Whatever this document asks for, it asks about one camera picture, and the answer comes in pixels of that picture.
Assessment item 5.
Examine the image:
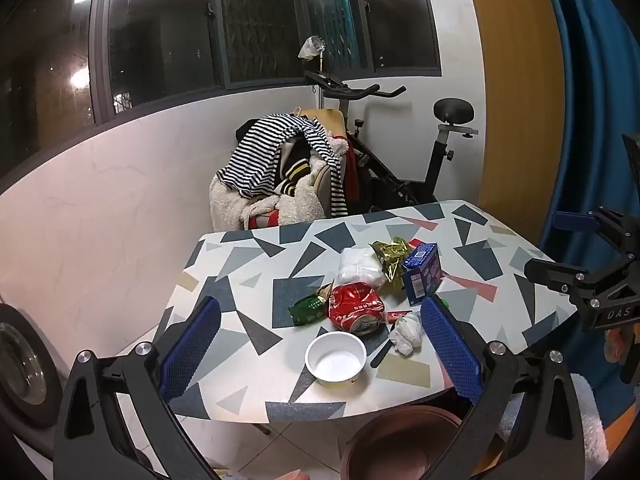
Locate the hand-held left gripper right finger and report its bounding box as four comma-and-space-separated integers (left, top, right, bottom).
420, 296, 586, 480

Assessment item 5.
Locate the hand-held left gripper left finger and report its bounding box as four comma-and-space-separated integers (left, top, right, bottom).
52, 296, 223, 480

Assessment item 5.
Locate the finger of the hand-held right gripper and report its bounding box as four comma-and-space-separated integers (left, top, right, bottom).
551, 206, 640, 261
524, 255, 640, 307

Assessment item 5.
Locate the white tissue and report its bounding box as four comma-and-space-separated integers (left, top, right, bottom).
388, 311, 425, 356

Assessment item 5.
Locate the black plastic spoon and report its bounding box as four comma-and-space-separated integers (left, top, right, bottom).
370, 337, 396, 368

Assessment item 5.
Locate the blue carton box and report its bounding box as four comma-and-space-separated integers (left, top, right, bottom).
402, 241, 443, 307

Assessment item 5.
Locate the brown trash bin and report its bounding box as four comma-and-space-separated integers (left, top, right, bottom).
340, 406, 466, 480

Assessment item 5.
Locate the gold foil wrapper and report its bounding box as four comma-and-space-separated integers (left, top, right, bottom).
370, 236, 413, 292

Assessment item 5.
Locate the crushed red soda can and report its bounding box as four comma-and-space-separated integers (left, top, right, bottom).
326, 282, 387, 336

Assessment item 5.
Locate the white foam bowl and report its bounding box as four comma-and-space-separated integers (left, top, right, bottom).
305, 331, 368, 387

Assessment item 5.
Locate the green snack packet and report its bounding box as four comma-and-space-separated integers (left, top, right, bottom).
288, 287, 333, 327

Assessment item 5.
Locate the person's right hand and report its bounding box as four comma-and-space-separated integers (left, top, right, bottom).
603, 327, 628, 363

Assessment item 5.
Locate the white plastic bag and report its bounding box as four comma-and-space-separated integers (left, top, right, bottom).
339, 246, 388, 291

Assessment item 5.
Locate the blue curtain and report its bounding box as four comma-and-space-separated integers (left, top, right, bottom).
537, 0, 640, 271

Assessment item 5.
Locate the black exercise bike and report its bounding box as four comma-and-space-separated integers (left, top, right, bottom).
305, 71, 478, 211

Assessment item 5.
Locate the black yellow-striped jacket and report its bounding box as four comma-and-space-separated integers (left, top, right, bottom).
272, 135, 321, 196

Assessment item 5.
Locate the red garment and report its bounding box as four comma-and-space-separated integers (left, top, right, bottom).
345, 137, 361, 201

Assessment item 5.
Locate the black white striped shirt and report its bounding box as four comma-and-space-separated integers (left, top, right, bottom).
216, 114, 348, 218

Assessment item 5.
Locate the wooden chair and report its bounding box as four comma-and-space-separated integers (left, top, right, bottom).
300, 107, 348, 136

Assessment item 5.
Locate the hanging white bag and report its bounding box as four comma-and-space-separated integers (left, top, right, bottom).
298, 35, 326, 61

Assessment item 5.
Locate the dark framed window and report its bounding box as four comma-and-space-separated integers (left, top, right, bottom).
0, 0, 443, 171

